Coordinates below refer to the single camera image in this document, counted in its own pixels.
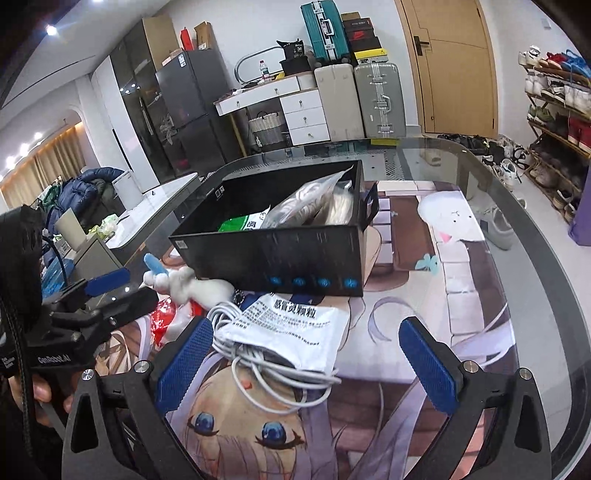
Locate green medicine packet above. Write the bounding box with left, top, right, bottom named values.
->
left=218, top=207, right=270, bottom=232

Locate white rope coil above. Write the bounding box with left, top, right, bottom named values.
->
left=260, top=168, right=357, bottom=229

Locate person's left hand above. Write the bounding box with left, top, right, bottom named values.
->
left=8, top=374, right=73, bottom=427

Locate white plush toy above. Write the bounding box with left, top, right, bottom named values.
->
left=143, top=253, right=235, bottom=311

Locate grey marble side table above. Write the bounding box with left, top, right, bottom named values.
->
left=71, top=172, right=205, bottom=282

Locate blue down jacket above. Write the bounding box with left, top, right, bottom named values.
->
left=45, top=167, right=125, bottom=235

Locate white medicine leaflet packet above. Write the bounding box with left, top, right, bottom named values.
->
left=214, top=294, right=349, bottom=375

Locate black storage box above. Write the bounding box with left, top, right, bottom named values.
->
left=169, top=159, right=379, bottom=297

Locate black refrigerator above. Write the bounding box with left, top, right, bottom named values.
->
left=156, top=49, right=242, bottom=176

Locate purple bag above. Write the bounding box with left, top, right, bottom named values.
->
left=569, top=172, right=591, bottom=247

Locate woven laundry basket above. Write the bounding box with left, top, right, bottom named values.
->
left=249, top=112, right=287, bottom=147

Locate dark glass cabinet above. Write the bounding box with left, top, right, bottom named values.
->
left=110, top=15, right=187, bottom=183

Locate oval desk mirror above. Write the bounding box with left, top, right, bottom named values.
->
left=233, top=45, right=284, bottom=85

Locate water bottle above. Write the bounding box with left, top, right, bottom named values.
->
left=259, top=60, right=270, bottom=82

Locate white drawer desk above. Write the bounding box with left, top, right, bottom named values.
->
left=214, top=72, right=331, bottom=146

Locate black bag on desk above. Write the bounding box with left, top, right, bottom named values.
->
left=276, top=39, right=312, bottom=76

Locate beige suitcase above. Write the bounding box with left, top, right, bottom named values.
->
left=315, top=64, right=365, bottom=142

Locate grey aluminium suitcase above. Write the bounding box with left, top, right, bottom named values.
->
left=355, top=63, right=407, bottom=139

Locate wooden shoe rack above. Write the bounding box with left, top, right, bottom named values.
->
left=518, top=45, right=590, bottom=224

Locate teal suitcase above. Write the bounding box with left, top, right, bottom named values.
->
left=301, top=1, right=351, bottom=66

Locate wooden door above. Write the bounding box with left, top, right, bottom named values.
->
left=396, top=0, right=498, bottom=138

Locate stack of shoe boxes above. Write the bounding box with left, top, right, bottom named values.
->
left=341, top=12, right=389, bottom=64

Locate white charging cable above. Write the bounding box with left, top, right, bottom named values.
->
left=205, top=301, right=343, bottom=416

